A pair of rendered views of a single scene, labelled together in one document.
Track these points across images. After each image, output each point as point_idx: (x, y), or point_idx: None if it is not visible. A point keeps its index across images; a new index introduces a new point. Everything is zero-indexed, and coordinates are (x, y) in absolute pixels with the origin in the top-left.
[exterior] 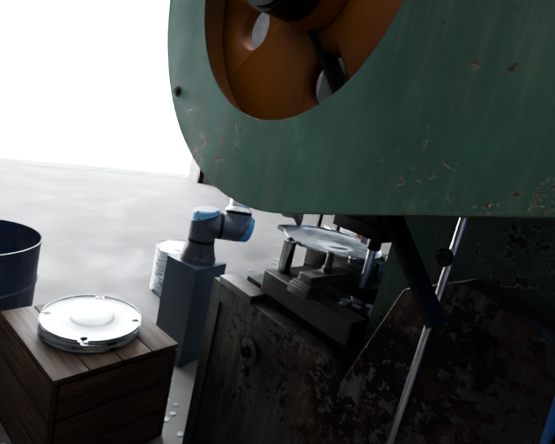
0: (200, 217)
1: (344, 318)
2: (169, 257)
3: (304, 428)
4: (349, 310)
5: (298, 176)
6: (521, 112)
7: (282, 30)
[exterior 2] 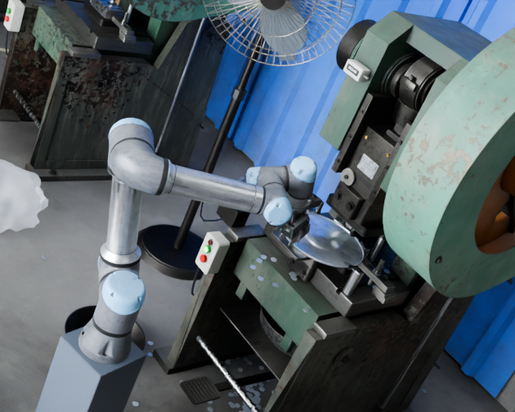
0: (142, 302)
1: (406, 291)
2: (104, 376)
3: (378, 358)
4: (393, 284)
5: (508, 269)
6: None
7: (495, 190)
